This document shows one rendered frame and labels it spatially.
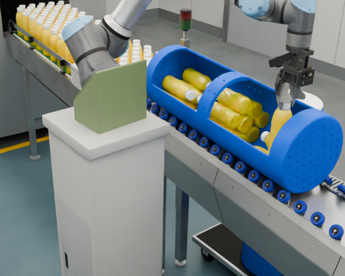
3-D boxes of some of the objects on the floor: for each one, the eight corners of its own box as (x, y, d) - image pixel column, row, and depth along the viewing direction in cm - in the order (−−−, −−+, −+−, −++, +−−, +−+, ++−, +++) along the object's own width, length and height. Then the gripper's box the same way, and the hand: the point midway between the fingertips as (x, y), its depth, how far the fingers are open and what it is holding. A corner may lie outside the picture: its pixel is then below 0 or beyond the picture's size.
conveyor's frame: (120, 271, 283) (116, 118, 242) (19, 147, 405) (5, 31, 364) (194, 242, 306) (201, 98, 266) (78, 133, 428) (70, 23, 388)
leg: (178, 268, 286) (182, 167, 258) (172, 262, 290) (176, 162, 262) (187, 264, 289) (192, 165, 261) (182, 258, 293) (185, 159, 265)
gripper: (295, 53, 155) (286, 119, 165) (323, 47, 161) (312, 111, 170) (275, 45, 161) (268, 109, 171) (303, 40, 167) (293, 102, 177)
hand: (285, 103), depth 172 cm, fingers closed on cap, 4 cm apart
